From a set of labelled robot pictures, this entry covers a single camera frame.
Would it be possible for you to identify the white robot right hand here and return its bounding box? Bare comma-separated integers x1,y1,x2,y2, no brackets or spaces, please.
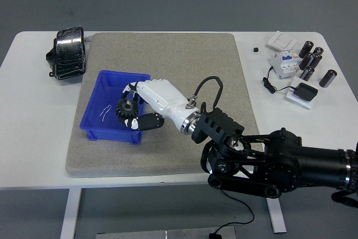
120,78,200,133

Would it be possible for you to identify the large black gear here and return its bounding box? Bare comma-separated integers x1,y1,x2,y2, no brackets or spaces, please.
115,99,138,124

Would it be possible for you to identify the blue plastic box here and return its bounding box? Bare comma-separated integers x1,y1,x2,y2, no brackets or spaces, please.
79,69,152,145

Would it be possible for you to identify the grey-brown mat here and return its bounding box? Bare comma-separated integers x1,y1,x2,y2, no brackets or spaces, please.
65,32,266,178

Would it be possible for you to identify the black tape-wrapped device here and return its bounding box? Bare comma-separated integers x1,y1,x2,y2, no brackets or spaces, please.
45,26,87,82

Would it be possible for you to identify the white circuit breaker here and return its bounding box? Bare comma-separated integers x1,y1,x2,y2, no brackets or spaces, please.
269,48,303,79

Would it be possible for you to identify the metal floor plate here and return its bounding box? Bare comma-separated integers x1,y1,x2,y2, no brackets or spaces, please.
96,226,237,239

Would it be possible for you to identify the white table leg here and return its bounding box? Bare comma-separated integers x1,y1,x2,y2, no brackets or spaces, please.
265,197,288,233
60,188,82,239

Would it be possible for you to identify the black power adapter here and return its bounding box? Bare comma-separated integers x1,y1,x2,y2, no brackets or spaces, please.
295,82,319,102

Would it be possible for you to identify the thin white string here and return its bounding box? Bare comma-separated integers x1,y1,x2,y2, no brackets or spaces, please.
98,104,112,122

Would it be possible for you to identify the black adapter cord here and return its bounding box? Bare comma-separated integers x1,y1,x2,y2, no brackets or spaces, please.
262,66,297,94

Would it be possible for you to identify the white wall switch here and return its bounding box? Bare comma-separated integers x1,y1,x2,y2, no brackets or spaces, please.
267,31,298,51

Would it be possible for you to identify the black floor cable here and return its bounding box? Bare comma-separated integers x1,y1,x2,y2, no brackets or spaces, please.
220,189,255,234

